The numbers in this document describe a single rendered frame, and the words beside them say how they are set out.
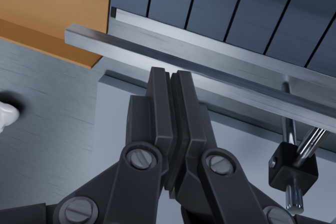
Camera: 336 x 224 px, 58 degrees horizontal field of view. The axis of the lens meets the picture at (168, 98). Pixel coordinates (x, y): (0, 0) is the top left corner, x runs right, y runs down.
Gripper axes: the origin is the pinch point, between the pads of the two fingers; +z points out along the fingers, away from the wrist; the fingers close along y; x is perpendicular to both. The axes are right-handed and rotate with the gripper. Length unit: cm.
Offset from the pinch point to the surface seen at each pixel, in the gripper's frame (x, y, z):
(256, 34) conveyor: -2.6, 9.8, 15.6
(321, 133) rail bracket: -4.9, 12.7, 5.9
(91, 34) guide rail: -3.3, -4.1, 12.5
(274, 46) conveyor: -3.2, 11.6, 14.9
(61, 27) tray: -11.0, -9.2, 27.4
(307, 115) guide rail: -3.7, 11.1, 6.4
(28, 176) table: -47, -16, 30
